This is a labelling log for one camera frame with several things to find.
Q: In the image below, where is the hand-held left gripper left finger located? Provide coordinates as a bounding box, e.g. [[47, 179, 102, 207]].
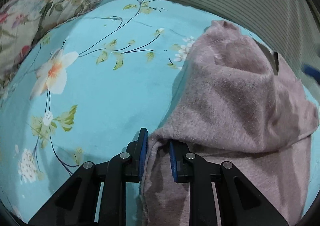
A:
[[27, 128, 149, 226]]

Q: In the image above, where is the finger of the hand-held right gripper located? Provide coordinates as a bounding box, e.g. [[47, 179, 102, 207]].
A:
[[301, 63, 320, 82]]

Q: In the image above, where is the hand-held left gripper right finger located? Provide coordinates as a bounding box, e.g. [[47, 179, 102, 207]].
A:
[[168, 140, 288, 226]]

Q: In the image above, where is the pink fuzzy sweater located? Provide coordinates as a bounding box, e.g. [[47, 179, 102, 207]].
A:
[[139, 19, 320, 226]]

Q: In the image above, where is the turquoise floral bedsheet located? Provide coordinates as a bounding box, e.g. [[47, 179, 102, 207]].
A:
[[0, 0, 320, 224]]

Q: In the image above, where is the floral ruffled pillow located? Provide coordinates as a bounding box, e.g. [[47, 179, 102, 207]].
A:
[[0, 0, 105, 91]]

